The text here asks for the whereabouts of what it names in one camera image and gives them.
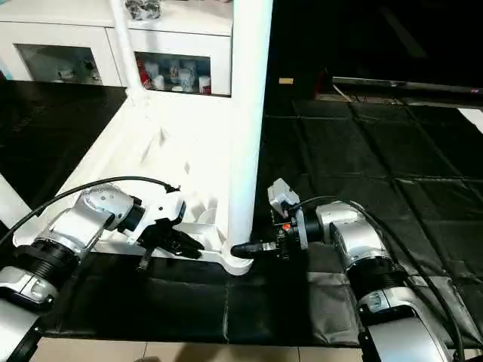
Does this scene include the large black cabinet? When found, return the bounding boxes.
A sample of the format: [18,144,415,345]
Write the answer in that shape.
[268,0,483,99]

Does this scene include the small dark figurines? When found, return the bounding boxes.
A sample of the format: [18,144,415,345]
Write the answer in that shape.
[54,63,103,82]

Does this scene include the black work mat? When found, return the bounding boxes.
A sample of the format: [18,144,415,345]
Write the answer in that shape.
[0,75,483,349]

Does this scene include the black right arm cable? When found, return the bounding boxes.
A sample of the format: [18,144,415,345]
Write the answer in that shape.
[291,196,469,359]

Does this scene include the white plastic table top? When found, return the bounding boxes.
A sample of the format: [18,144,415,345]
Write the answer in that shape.
[11,89,257,276]

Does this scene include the white board strip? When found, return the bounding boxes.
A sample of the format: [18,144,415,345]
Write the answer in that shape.
[457,108,483,135]

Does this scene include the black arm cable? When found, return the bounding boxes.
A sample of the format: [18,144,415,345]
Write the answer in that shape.
[291,196,469,359]
[0,176,180,242]

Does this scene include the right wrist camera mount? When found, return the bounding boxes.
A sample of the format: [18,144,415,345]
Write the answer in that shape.
[267,178,301,219]

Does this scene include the small white jar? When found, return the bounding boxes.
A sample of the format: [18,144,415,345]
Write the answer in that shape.
[172,66,191,91]

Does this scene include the long black bar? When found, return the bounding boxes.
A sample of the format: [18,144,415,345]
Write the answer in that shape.
[332,75,483,95]

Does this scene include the small grey metal object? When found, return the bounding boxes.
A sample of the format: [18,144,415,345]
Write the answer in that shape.
[125,0,163,20]

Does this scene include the white glass-door cabinet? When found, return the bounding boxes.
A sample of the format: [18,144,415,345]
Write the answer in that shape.
[0,0,235,97]

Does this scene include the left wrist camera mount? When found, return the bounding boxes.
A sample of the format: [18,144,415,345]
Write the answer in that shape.
[125,189,186,246]

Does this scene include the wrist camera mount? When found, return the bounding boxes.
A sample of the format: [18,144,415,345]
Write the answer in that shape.
[125,189,186,246]
[267,178,301,219]

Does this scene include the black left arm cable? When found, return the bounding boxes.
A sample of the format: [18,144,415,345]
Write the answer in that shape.
[0,176,180,242]

